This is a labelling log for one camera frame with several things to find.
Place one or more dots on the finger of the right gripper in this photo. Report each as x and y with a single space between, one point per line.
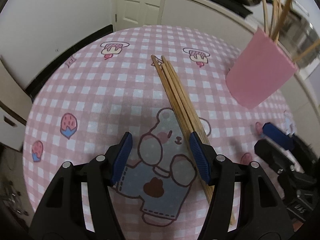
279 137

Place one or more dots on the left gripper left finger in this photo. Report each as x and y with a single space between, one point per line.
60 214

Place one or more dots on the pink checkered tablecloth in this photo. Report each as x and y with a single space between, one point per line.
110 87

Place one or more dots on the cream door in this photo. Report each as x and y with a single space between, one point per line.
136 13

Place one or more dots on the white kitchen cabinet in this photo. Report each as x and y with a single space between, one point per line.
216 20

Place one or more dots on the wooden chopstick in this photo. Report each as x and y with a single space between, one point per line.
279 15
265 12
182 119
308 50
180 104
274 16
172 104
281 20

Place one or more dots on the pink cup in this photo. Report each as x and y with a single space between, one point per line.
260 70

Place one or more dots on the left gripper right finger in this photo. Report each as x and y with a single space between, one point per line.
262 213

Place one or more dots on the stainless steel steamer pot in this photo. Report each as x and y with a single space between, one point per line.
297 34

